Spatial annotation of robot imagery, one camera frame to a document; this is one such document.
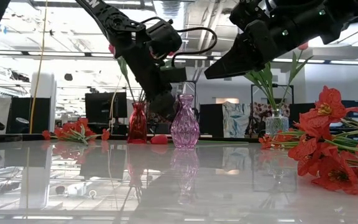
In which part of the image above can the yellow hanging cable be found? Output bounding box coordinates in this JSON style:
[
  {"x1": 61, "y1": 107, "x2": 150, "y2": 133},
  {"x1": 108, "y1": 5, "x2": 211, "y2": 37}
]
[{"x1": 29, "y1": 0, "x2": 48, "y2": 134}]

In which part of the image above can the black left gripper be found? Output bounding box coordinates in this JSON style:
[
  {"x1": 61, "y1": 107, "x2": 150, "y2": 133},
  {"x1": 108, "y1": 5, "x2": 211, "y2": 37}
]
[{"x1": 116, "y1": 26, "x2": 188, "y2": 123}]

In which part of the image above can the white blue painted cloth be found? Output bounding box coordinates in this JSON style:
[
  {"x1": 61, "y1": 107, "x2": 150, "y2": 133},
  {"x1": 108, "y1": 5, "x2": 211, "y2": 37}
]
[{"x1": 222, "y1": 101, "x2": 249, "y2": 139}]

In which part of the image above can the white square column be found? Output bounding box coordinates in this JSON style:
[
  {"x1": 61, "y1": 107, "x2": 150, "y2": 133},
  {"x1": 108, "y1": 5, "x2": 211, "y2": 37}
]
[{"x1": 30, "y1": 71, "x2": 58, "y2": 130}]

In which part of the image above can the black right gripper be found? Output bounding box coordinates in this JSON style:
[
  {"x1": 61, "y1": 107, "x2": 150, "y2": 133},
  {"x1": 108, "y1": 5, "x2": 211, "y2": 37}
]
[{"x1": 204, "y1": 0, "x2": 332, "y2": 80}]

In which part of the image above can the purple glass vase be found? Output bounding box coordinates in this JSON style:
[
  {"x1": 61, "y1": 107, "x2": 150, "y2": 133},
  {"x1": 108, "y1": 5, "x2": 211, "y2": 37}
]
[{"x1": 170, "y1": 93, "x2": 201, "y2": 149}]

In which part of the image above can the red glass vase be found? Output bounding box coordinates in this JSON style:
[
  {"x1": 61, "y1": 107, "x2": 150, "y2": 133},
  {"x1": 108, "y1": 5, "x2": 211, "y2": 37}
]
[{"x1": 127, "y1": 101, "x2": 149, "y2": 144}]

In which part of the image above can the silver spiral ventilation duct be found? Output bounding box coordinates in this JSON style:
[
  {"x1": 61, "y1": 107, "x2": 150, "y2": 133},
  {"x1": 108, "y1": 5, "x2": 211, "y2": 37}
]
[{"x1": 152, "y1": 0, "x2": 189, "y2": 22}]

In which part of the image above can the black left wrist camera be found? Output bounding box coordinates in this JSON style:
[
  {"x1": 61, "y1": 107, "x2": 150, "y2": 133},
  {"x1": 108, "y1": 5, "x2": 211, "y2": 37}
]
[{"x1": 146, "y1": 19, "x2": 183, "y2": 57}]

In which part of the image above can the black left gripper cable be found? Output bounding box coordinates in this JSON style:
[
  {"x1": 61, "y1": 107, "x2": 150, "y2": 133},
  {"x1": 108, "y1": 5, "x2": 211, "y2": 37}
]
[{"x1": 154, "y1": 26, "x2": 219, "y2": 68}]

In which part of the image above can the clear glass vase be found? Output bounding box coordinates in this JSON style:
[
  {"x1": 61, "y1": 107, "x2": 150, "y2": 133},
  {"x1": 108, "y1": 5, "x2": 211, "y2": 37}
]
[{"x1": 265, "y1": 108, "x2": 290, "y2": 136}]

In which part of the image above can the long ceiling light strip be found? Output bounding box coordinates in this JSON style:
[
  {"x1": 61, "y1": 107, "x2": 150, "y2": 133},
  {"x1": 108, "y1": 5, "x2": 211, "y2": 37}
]
[{"x1": 0, "y1": 49, "x2": 358, "y2": 66}]

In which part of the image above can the floral patterned cloth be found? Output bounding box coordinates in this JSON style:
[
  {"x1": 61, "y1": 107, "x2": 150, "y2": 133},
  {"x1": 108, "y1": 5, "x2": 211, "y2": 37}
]
[{"x1": 253, "y1": 102, "x2": 291, "y2": 122}]

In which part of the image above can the pink artificial tulip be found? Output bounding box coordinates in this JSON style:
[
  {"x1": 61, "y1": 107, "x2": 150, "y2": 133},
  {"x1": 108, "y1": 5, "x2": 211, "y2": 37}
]
[
  {"x1": 280, "y1": 42, "x2": 314, "y2": 110},
  {"x1": 244, "y1": 62, "x2": 278, "y2": 110}
]

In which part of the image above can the red artificial flower bunch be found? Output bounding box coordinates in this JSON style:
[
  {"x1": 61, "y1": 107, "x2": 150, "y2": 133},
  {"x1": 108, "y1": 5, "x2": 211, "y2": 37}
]
[
  {"x1": 41, "y1": 117, "x2": 111, "y2": 146},
  {"x1": 258, "y1": 132, "x2": 301, "y2": 150},
  {"x1": 287, "y1": 86, "x2": 358, "y2": 196}
]

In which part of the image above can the dark wide monitor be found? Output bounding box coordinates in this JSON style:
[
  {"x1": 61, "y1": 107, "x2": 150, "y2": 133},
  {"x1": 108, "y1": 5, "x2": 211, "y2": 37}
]
[{"x1": 289, "y1": 100, "x2": 358, "y2": 128}]

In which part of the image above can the black computer monitor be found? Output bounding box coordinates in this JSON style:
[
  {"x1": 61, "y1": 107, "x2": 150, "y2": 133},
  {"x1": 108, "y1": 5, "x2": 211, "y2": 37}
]
[{"x1": 85, "y1": 91, "x2": 128, "y2": 126}]

